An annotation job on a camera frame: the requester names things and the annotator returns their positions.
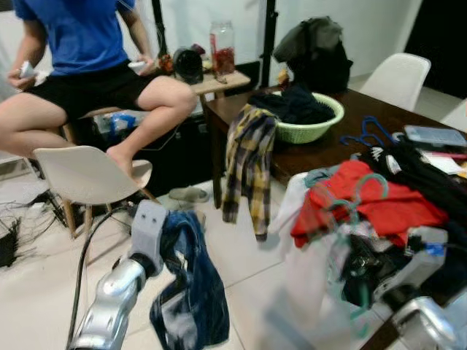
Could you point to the red garment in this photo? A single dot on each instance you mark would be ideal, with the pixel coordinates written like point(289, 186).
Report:
point(379, 208)

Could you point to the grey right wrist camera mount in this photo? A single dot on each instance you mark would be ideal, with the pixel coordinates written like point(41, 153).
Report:
point(419, 255)

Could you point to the black fabric bag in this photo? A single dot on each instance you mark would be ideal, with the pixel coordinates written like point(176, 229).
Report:
point(321, 73)

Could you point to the yellow grey plaid shirt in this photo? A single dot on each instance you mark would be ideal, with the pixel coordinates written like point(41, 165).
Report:
point(248, 168)

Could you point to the blue plastic hanger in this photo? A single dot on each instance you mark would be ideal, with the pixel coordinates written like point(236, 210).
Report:
point(381, 122)

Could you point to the grey slipper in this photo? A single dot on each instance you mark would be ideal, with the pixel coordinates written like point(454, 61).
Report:
point(188, 195)

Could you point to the blue package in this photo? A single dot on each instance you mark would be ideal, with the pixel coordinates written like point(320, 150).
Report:
point(120, 122)

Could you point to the black white printed garment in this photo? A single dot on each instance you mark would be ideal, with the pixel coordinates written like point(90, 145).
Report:
point(423, 182)

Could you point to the grey tablet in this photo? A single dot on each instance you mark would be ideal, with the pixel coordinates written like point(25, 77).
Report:
point(438, 136)

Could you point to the white plastic chair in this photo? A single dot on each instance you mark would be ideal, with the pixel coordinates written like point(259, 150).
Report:
point(84, 175)
point(398, 76)

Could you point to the glass jar with red contents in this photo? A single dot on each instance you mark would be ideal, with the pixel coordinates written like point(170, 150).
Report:
point(222, 58)

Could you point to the wooden stool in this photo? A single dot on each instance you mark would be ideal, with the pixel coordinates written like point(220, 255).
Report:
point(87, 114)

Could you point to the blue denim jeans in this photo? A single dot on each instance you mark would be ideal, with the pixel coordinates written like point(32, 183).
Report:
point(193, 292)

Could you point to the person's left hand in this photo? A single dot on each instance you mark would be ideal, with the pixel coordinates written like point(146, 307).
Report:
point(151, 67)

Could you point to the olive grey jacket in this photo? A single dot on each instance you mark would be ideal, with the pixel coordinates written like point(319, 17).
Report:
point(310, 36)

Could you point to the black round device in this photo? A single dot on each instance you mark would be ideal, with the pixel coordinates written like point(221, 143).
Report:
point(188, 64)

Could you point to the light green plastic basket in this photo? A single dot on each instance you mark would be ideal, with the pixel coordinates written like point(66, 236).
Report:
point(314, 133)

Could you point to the person in blue shirt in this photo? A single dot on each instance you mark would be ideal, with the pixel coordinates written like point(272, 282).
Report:
point(80, 29)

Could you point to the small light wood table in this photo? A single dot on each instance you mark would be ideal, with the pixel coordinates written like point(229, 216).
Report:
point(226, 82)

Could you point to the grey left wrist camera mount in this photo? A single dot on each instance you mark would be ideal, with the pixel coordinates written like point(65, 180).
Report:
point(149, 233)

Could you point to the dark wooden table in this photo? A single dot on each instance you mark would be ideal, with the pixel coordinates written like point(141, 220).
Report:
point(314, 157)

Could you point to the person's right hand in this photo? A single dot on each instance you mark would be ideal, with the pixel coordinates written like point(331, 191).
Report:
point(16, 80)

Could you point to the black stand pole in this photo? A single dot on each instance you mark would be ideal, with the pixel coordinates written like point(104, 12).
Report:
point(157, 25)
point(270, 33)

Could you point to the white papers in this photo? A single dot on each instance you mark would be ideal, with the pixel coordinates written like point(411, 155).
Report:
point(441, 163)

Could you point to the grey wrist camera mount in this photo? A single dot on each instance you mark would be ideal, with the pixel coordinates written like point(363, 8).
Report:
point(149, 233)
point(419, 255)

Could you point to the black case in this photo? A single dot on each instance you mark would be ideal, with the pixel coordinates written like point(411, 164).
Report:
point(186, 157)

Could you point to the white handheld controller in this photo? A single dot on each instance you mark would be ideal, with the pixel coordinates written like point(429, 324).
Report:
point(136, 66)
point(28, 69)

